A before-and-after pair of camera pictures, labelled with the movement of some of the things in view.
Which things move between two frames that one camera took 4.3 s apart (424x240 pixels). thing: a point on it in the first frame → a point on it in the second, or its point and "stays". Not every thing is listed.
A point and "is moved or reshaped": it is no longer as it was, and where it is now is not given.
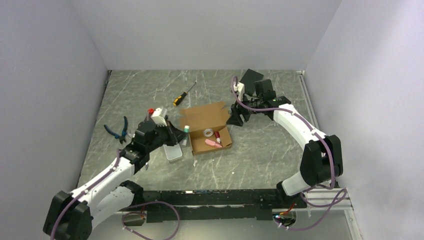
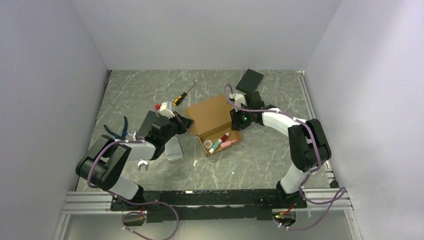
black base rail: x=255 y=204 stays
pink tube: x=212 y=143 → x=228 y=143
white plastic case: x=173 y=152 stays
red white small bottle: x=217 y=135 → x=224 y=138
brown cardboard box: x=203 y=121 is moved or reshaped
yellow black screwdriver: x=177 y=100 stays
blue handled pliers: x=121 y=137 stays
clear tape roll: x=208 y=130 → x=208 y=143
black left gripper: x=175 y=135 → x=184 y=123
